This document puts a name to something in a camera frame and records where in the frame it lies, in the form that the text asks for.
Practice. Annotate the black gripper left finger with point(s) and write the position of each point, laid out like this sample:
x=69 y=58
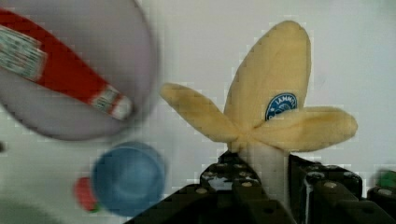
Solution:
x=229 y=192

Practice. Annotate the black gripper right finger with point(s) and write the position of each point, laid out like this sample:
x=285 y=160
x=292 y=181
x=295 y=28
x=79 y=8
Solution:
x=330 y=194

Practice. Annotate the yellow plush peeled banana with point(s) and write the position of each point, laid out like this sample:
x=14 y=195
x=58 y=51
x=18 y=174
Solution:
x=265 y=118

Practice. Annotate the blue bowl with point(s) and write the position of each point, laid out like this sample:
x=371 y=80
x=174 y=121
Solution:
x=128 y=179

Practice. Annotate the red strawberry near bowl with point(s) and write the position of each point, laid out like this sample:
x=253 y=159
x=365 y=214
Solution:
x=84 y=195

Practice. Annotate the grey round plate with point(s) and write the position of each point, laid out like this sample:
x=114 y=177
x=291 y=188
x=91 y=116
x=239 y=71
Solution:
x=113 y=38

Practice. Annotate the red ketchup bottle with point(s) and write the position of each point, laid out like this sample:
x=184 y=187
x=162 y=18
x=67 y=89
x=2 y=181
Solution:
x=31 y=52

